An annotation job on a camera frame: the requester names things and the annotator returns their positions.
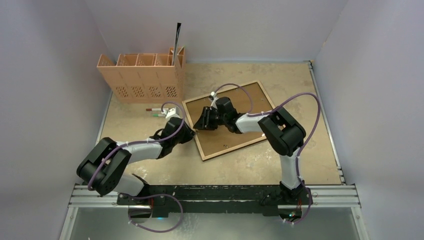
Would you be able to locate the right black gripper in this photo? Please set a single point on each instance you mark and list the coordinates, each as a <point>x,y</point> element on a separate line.
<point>208,116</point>

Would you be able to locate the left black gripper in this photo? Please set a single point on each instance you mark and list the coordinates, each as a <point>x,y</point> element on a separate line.
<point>189,135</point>

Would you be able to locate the brown cardboard backing board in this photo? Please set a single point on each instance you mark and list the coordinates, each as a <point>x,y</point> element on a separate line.
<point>213,143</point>

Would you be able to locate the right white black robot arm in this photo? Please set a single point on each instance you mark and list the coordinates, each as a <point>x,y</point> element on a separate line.
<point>284,134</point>

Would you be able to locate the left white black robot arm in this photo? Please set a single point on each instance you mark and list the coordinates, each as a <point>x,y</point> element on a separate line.
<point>103,169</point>

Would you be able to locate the red capped white marker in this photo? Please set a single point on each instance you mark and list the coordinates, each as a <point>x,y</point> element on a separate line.
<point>153,109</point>

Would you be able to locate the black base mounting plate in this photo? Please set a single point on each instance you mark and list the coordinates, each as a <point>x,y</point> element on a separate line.
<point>268,200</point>

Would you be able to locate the orange perforated organizer rack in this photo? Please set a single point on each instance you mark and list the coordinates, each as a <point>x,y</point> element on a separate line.
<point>148,78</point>

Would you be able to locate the black flat strip in rack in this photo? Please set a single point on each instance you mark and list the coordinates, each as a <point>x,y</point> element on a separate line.
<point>176,43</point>

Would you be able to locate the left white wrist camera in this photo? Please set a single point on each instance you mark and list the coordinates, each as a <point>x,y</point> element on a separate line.
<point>169,113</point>

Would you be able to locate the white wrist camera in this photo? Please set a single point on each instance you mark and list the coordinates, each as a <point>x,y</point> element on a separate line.
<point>213,99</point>
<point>169,113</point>

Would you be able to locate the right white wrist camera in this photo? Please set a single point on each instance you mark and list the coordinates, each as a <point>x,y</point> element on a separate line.
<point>213,99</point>

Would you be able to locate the aluminium rail frame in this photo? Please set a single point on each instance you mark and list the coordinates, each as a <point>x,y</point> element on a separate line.
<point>335,212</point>

